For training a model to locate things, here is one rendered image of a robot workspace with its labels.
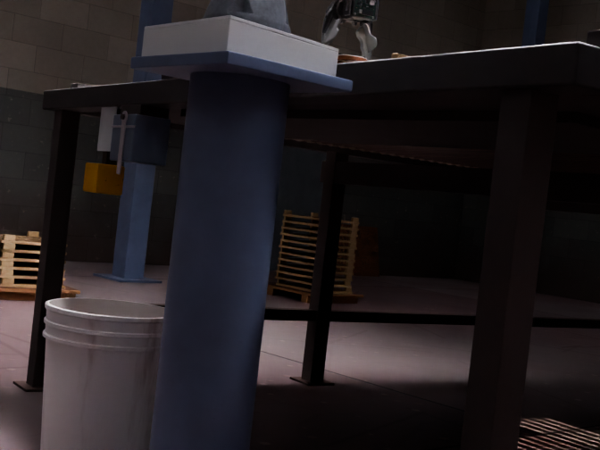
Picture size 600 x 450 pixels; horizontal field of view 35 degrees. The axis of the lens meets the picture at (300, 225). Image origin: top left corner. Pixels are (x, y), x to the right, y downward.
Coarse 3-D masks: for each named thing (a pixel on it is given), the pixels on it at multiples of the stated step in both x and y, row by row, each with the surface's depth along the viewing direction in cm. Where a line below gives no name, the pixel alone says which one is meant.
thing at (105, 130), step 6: (102, 108) 263; (108, 108) 259; (114, 108) 256; (102, 114) 262; (108, 114) 259; (114, 114) 255; (102, 120) 262; (108, 120) 259; (102, 126) 262; (108, 126) 258; (102, 132) 261; (108, 132) 258; (102, 138) 261; (108, 138) 258; (102, 144) 261; (108, 144) 257; (102, 150) 260; (108, 150) 257
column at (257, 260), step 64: (192, 64) 150; (256, 64) 147; (192, 128) 157; (256, 128) 155; (192, 192) 156; (256, 192) 156; (192, 256) 155; (256, 256) 157; (192, 320) 155; (256, 320) 159; (192, 384) 155; (256, 384) 163; (192, 448) 155
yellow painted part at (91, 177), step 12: (108, 156) 260; (96, 168) 256; (108, 168) 257; (84, 180) 262; (96, 180) 256; (108, 180) 258; (120, 180) 260; (96, 192) 256; (108, 192) 258; (120, 192) 260
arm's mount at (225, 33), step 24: (168, 24) 158; (192, 24) 153; (216, 24) 148; (240, 24) 147; (144, 48) 163; (168, 48) 158; (192, 48) 153; (216, 48) 148; (240, 48) 148; (264, 48) 151; (288, 48) 154; (312, 48) 158; (336, 48) 161; (336, 72) 162
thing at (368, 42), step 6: (366, 24) 214; (360, 30) 215; (366, 30) 214; (360, 36) 215; (366, 36) 215; (372, 36) 213; (360, 42) 217; (366, 42) 216; (372, 42) 214; (360, 48) 217; (366, 48) 216; (372, 48) 214; (366, 54) 216
